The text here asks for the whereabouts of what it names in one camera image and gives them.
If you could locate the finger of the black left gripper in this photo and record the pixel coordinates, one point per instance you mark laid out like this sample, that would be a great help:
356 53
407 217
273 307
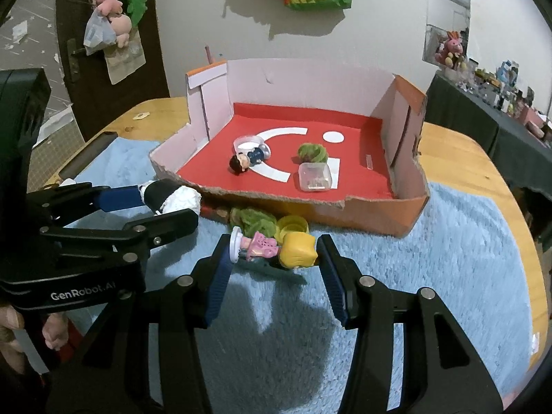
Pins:
139 237
81 199

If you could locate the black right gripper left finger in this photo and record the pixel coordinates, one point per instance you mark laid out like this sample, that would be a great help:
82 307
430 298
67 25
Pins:
188 303

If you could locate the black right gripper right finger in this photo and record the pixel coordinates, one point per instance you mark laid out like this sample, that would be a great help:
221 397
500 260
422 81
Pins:
442 371

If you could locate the black white sushi plush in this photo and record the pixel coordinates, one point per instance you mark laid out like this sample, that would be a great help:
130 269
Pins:
165 196

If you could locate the blonde pink doll figurine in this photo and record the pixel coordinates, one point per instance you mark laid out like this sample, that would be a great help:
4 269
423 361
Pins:
296 250

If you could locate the black-haired blue figurine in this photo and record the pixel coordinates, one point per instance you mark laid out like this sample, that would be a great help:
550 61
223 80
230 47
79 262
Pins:
243 161

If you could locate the small clear plastic container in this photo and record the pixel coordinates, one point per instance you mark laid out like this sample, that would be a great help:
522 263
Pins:
314 176

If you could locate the person's left hand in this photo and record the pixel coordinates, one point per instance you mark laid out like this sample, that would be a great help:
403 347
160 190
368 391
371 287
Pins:
32 340

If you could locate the red thread wooden spool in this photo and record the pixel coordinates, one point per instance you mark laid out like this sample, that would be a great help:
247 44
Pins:
219 214

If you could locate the teal plastic clip toy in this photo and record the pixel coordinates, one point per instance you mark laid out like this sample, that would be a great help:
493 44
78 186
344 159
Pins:
265 270

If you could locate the light blue fluffy towel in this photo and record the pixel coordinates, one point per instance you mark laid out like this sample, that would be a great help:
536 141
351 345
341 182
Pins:
276 347

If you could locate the green lettuce toy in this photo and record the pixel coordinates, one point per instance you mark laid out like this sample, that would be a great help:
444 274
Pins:
252 220

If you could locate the small white sticker on table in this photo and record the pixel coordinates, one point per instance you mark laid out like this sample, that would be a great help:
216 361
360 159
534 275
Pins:
141 116

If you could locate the yellow plastic cup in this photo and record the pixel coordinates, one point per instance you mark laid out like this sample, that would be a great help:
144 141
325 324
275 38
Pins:
289 224

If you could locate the round clear plastic lid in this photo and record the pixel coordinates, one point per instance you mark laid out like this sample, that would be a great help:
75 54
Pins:
245 144

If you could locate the beige paper bag hanging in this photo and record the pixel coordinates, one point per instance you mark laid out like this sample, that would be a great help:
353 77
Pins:
122 63

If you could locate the pink stick behind table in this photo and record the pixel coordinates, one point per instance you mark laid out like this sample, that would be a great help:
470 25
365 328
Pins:
209 55

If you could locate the pink plush toys hanging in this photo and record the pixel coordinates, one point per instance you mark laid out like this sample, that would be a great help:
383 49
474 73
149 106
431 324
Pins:
119 22

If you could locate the green plush hanging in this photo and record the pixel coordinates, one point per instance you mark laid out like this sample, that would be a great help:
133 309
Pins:
136 10

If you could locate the cardboard box red interior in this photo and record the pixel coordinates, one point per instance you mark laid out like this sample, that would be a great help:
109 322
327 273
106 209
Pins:
334 144

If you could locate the dark cluttered side table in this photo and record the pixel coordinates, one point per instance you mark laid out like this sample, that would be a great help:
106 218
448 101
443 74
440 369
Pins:
522 160

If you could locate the pink plush on shelf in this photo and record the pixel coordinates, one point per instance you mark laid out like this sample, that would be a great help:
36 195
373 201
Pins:
450 50

